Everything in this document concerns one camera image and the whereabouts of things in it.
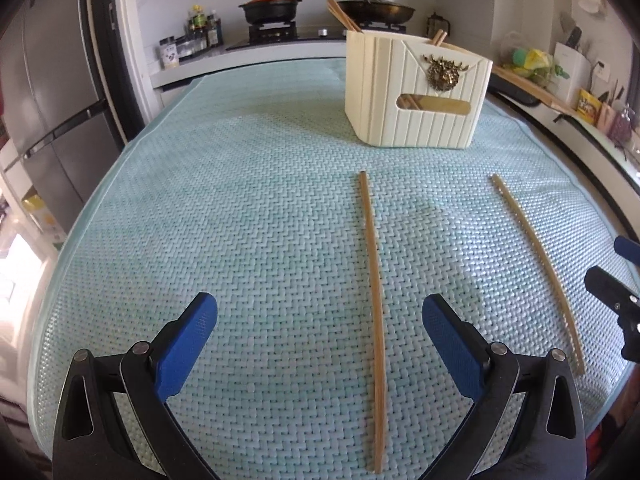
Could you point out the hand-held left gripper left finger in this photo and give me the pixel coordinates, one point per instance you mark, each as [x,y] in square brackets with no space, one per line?
[187,345]

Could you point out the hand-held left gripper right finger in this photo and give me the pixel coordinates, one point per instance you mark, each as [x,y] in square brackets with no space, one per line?
[450,345]

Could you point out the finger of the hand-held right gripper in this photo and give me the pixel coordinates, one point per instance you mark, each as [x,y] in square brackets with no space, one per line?
[610,287]
[627,249]

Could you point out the wooden chopstick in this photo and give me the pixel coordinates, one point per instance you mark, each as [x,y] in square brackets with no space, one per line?
[375,285]
[531,240]

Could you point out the cream ribbed utensil holder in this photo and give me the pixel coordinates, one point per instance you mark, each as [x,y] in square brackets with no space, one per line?
[380,85]

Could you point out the bundle of wooden chopsticks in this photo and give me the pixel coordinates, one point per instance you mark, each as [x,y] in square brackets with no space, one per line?
[341,12]

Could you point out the pink container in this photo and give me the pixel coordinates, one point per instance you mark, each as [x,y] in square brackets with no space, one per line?
[611,117]

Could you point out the light blue woven mat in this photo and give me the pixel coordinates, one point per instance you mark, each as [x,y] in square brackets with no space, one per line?
[225,185]

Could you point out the wooden cutting board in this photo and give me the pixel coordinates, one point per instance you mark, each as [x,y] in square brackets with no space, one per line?
[545,97]

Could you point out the white knife block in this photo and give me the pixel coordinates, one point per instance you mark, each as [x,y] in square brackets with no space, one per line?
[572,75]

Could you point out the black flat tray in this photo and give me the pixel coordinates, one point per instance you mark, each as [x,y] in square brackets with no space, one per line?
[515,94]

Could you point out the yellow box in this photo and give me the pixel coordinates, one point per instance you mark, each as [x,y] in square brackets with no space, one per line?
[40,212]

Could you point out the white jar with black lid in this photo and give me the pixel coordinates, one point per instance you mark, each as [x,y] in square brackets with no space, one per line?
[169,55]

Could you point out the dark glass kettle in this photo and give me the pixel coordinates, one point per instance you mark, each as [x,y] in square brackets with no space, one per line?
[439,25]

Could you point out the grey steel refrigerator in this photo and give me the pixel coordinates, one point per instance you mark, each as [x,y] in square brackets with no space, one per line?
[50,85]

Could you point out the dark sauce bottle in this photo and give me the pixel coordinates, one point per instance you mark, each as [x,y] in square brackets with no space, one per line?
[214,30]

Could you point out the black gas stove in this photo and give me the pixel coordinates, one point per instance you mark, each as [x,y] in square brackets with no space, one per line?
[280,35]

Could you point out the dark frying pan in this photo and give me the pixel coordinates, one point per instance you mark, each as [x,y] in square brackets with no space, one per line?
[395,11]

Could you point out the black clay pot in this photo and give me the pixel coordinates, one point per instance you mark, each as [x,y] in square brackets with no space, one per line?
[270,12]

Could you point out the white wall socket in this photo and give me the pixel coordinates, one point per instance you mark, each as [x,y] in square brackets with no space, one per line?
[603,71]

